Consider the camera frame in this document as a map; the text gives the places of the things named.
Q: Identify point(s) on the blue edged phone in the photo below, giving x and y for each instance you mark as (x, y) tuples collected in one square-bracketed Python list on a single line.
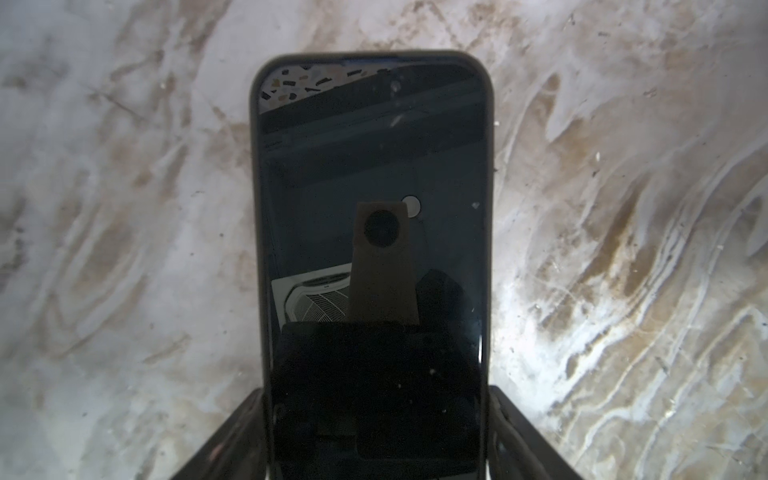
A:
[(375, 270)]

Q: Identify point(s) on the black phone case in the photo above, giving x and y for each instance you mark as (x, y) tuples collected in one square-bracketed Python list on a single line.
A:
[(255, 240)]

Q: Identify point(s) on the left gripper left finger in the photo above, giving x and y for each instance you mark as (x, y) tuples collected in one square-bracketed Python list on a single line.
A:
[(237, 450)]

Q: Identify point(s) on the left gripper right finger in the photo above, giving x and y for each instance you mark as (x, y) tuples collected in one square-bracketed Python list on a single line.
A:
[(515, 448)]

